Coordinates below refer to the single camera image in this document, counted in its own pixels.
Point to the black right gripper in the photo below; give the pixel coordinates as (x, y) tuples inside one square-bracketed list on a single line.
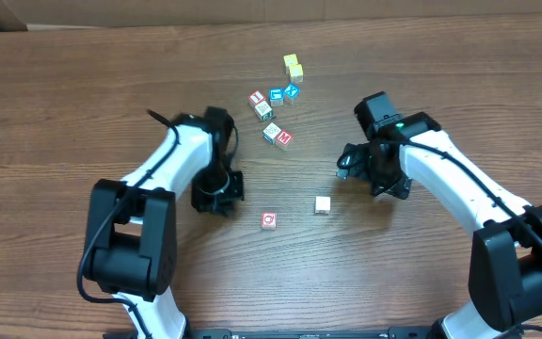
[(353, 163)]

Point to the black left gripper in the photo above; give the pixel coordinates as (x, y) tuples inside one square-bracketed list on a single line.
[(202, 201)]

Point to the red Q wooden block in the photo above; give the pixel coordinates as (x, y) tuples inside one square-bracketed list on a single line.
[(269, 221)]

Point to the cow picture number 2 block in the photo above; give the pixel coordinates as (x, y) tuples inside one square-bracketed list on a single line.
[(322, 205)]

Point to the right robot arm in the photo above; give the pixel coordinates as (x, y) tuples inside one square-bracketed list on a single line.
[(505, 279)]

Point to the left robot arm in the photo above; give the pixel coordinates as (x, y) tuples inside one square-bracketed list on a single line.
[(130, 251)]

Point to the blue-sided picture block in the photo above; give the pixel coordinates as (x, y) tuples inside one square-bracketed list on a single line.
[(270, 133)]

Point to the red M letter block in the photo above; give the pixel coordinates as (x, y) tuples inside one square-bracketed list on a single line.
[(284, 139)]

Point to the green-sided picture block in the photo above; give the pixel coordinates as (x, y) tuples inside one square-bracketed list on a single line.
[(264, 111)]

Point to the red I letter block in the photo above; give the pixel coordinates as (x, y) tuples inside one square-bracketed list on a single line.
[(256, 98)]

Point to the blue X letter block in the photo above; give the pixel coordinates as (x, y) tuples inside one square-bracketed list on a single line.
[(291, 93)]

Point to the blue G letter block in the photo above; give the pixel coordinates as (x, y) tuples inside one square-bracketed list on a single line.
[(276, 97)]

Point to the yellow block near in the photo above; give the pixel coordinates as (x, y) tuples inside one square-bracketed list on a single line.
[(296, 73)]

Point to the yellow block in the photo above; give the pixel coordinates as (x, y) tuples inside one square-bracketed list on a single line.
[(290, 60), (296, 73)]

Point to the yellow block far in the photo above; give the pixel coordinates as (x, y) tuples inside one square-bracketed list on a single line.
[(290, 60)]

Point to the cardboard box edge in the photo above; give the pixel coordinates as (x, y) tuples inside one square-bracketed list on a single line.
[(18, 14)]

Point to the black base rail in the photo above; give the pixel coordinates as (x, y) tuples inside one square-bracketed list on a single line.
[(390, 333)]

